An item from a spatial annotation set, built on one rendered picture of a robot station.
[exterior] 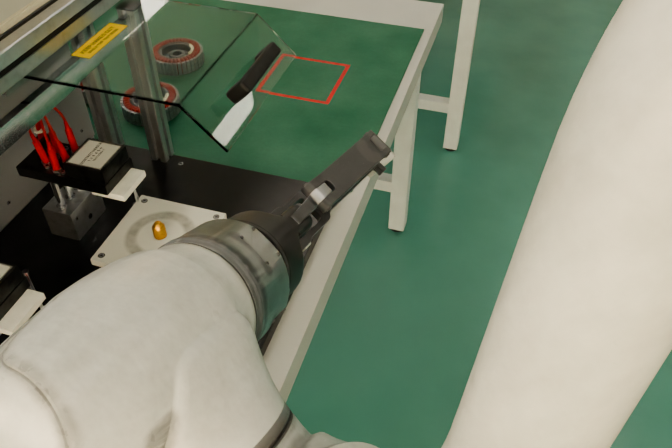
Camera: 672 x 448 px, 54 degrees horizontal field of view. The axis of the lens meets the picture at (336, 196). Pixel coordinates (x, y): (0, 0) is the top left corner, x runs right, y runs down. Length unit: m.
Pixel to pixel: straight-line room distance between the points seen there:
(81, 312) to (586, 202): 0.24
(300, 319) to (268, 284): 0.51
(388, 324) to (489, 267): 0.38
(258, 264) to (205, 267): 0.05
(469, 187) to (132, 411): 2.07
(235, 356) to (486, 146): 2.21
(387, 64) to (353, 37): 0.14
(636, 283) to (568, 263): 0.02
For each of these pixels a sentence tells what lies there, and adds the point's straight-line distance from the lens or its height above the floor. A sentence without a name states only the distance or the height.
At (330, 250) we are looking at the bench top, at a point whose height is 0.75.
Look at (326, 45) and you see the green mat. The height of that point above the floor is 0.75.
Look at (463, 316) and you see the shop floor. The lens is 1.94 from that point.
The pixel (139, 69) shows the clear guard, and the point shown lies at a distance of 0.88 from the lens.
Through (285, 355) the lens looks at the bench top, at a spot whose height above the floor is 0.75.
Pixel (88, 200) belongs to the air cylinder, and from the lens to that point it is 1.09.
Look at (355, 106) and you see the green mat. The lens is 1.34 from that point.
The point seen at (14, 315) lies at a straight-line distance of 0.87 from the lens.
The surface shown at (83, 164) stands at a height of 0.92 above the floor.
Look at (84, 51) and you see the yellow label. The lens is 0.94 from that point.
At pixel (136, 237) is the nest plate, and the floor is 0.78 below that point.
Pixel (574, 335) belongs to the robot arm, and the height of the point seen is 1.33.
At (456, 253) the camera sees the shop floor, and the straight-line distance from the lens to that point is 2.10.
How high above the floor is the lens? 1.50
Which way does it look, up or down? 42 degrees down
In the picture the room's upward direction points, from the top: straight up
